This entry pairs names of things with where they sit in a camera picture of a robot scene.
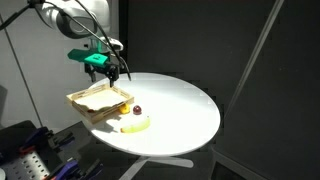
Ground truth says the dark red toy plum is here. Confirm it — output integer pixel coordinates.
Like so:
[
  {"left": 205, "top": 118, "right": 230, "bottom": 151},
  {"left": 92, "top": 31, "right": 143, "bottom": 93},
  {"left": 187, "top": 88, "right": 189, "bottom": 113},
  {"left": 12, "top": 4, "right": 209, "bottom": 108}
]
[{"left": 132, "top": 104, "right": 143, "bottom": 116}]

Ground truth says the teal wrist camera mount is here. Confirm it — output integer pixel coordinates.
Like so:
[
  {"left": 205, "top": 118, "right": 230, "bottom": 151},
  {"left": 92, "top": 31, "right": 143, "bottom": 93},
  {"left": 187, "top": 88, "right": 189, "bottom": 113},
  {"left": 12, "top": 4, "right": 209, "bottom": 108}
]
[{"left": 67, "top": 48, "right": 111, "bottom": 70}]

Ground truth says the perforated metal plate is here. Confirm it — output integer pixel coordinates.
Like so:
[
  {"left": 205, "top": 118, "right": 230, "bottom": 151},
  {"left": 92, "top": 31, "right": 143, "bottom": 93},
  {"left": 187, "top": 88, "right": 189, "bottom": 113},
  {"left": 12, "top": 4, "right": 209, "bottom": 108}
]
[{"left": 2, "top": 149, "right": 52, "bottom": 180}]

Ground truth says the wooden slatted tray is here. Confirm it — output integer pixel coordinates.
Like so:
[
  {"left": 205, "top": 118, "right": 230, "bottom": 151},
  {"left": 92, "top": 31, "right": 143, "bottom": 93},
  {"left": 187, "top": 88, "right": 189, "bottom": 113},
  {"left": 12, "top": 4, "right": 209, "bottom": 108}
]
[{"left": 65, "top": 82, "right": 135, "bottom": 125}]

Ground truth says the blue clamp orange handle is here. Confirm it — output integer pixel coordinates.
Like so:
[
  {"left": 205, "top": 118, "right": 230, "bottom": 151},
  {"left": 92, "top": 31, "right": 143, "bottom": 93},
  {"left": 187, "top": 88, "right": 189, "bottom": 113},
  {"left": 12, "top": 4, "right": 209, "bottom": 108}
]
[{"left": 18, "top": 126, "right": 55, "bottom": 155}]

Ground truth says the purple clamp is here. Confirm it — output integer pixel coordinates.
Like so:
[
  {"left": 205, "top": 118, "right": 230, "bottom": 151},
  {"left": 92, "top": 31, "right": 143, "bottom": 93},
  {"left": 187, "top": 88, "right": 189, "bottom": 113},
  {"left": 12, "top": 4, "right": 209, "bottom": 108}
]
[{"left": 46, "top": 158, "right": 81, "bottom": 180}]

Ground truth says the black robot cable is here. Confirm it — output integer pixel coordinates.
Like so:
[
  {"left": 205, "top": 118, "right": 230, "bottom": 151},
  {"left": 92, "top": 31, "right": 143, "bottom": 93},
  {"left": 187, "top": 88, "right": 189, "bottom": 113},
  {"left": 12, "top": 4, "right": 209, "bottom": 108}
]
[{"left": 0, "top": 0, "right": 132, "bottom": 82}]

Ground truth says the grey diagonal metal bar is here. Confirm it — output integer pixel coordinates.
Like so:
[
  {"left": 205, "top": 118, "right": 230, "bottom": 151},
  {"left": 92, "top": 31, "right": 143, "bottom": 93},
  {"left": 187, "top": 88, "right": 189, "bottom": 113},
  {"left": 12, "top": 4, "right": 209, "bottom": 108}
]
[{"left": 224, "top": 0, "right": 286, "bottom": 116}]

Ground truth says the small yellow toy fruit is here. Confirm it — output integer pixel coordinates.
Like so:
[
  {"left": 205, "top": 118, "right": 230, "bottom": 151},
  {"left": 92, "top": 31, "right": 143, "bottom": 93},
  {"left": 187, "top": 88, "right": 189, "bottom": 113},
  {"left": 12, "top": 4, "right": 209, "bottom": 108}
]
[{"left": 119, "top": 103, "right": 131, "bottom": 116}]

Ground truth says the round white table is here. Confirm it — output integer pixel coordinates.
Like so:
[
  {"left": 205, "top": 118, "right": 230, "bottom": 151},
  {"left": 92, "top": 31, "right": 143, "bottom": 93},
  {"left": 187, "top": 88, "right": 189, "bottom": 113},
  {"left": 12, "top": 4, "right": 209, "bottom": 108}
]
[{"left": 79, "top": 72, "right": 222, "bottom": 158}]

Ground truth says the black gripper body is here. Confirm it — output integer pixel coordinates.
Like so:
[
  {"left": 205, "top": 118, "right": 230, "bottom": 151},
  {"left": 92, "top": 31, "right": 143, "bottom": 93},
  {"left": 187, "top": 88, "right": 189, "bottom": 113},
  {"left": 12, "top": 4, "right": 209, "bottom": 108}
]
[{"left": 84, "top": 61, "right": 121, "bottom": 79}]

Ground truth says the white table base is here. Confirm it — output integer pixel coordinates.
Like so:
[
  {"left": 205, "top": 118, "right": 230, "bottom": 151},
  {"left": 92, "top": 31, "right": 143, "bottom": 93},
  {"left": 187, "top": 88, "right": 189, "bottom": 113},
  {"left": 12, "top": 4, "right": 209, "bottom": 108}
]
[{"left": 118, "top": 155, "right": 195, "bottom": 180}]

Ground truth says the yellow toy banana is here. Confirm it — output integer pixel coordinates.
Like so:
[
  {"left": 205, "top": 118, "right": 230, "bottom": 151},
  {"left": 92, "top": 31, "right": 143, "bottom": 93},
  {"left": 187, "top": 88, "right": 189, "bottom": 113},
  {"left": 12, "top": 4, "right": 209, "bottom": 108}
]
[{"left": 120, "top": 115, "right": 152, "bottom": 135}]

